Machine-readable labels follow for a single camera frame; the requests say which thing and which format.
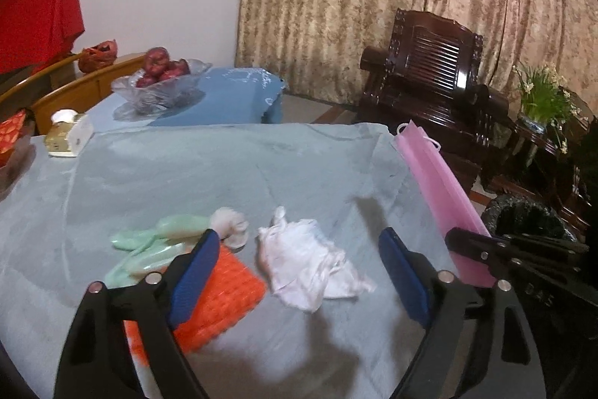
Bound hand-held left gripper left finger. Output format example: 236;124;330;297
53;228;221;399

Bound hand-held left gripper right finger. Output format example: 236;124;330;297
377;227;545;399

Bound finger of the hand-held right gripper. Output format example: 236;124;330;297
497;233;590;260
445;228;519;279

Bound bin with black liner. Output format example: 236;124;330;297
481;194;577;250

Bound pink paper bag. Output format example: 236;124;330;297
393;119;497;288

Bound white tissue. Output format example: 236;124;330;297
256;206;377;312

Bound orange mesh pad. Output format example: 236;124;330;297
124;245;267;358

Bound pale pink crumpled wrapper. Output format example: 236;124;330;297
209;207;249;249

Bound green rubber glove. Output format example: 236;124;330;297
103;214;213;288

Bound dark wooden side table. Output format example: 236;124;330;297
486;119;598;236

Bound grey cloth table cover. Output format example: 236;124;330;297
0;122;482;399

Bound potted green flowering plant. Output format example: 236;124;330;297
511;63;577;134

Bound dark wooden armchair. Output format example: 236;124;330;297
357;8;512;194

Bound clear glass fruit bowl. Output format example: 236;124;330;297
111;59;213;122

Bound blue tablecloth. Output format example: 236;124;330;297
84;66;288;133

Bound gold and white tissue box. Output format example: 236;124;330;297
44;109;94;158

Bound light wooden chair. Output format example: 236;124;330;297
0;52;80;105
30;53;150;134

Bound large red apple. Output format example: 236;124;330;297
142;47;170;75

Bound red patterned box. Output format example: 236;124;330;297
0;108;37;194

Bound red cloth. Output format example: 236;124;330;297
0;0;86;75

